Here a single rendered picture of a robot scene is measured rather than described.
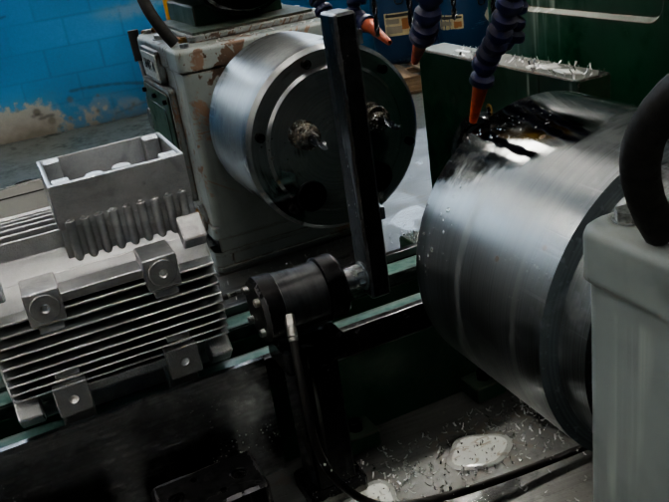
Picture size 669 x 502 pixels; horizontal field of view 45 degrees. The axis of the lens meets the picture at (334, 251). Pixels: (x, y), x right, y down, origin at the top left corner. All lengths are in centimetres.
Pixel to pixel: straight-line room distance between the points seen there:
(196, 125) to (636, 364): 91
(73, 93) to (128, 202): 567
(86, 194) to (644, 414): 48
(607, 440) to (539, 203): 16
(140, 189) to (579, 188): 38
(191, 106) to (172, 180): 51
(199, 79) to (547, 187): 76
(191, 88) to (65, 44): 513
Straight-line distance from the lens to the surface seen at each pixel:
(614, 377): 48
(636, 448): 50
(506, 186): 60
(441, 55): 101
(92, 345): 75
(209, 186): 128
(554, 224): 55
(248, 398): 82
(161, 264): 72
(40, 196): 102
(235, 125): 109
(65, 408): 76
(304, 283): 71
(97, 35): 636
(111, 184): 74
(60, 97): 641
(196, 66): 124
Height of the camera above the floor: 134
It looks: 24 degrees down
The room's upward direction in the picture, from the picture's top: 9 degrees counter-clockwise
